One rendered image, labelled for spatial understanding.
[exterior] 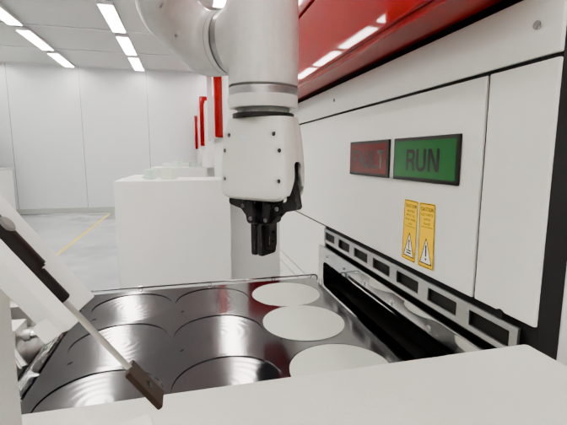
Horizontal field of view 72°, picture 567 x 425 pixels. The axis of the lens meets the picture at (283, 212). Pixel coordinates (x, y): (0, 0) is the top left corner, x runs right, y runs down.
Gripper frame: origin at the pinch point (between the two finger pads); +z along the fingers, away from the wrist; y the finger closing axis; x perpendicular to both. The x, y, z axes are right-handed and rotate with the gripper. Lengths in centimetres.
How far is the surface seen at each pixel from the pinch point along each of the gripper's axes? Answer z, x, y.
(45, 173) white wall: 29, 323, -764
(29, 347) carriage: 12.9, -19.5, -21.3
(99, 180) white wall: 43, 394, -700
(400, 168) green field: -9.1, 6.6, 15.0
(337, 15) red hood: -28.3, 9.1, 5.2
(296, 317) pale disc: 9.8, 0.7, 4.6
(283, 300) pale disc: 10.0, 4.9, -0.2
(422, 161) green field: -10.0, 3.7, 18.3
